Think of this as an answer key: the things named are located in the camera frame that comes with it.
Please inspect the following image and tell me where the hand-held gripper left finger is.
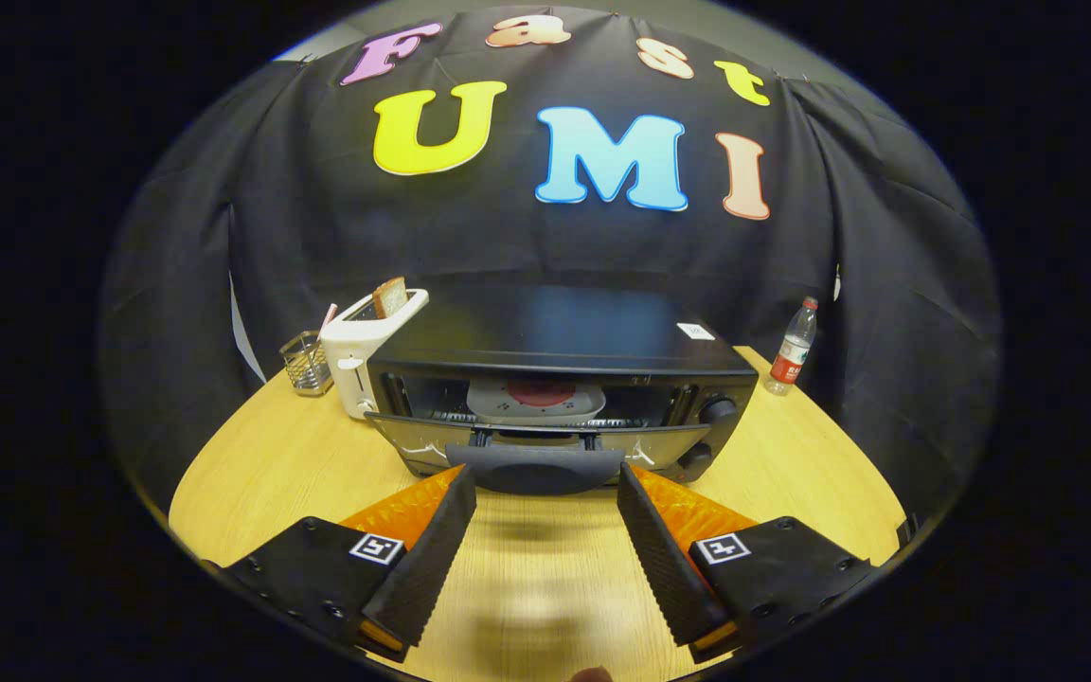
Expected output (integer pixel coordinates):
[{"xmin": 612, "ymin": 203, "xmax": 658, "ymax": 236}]
[{"xmin": 224, "ymin": 464, "xmax": 477, "ymax": 662}]

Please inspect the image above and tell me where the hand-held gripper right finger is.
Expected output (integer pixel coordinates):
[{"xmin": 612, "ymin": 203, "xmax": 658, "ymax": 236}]
[{"xmin": 616, "ymin": 462, "xmax": 887, "ymax": 664}]

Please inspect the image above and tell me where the white square plate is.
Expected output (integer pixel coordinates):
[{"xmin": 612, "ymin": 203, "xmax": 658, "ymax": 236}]
[{"xmin": 466, "ymin": 377, "xmax": 607, "ymax": 422}]

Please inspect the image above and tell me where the pink ham slice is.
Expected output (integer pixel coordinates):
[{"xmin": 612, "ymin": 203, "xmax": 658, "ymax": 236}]
[{"xmin": 506, "ymin": 379, "xmax": 577, "ymax": 408}]

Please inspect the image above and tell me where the black toaster oven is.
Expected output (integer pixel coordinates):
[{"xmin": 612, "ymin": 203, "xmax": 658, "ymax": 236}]
[{"xmin": 363, "ymin": 284, "xmax": 760, "ymax": 496}]

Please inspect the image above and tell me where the white bread toaster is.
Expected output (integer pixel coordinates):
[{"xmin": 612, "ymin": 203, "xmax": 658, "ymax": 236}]
[{"xmin": 319, "ymin": 289, "xmax": 430, "ymax": 421}]

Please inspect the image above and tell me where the clear plastic water bottle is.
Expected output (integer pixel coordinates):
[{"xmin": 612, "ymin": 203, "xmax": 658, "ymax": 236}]
[{"xmin": 763, "ymin": 296, "xmax": 819, "ymax": 397}]

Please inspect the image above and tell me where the brown bread slice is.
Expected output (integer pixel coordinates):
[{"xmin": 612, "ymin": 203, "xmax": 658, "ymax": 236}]
[{"xmin": 372, "ymin": 277, "xmax": 410, "ymax": 319}]

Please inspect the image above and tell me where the wire mesh holder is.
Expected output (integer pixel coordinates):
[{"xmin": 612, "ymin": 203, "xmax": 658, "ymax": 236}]
[{"xmin": 279, "ymin": 331, "xmax": 334, "ymax": 397}]

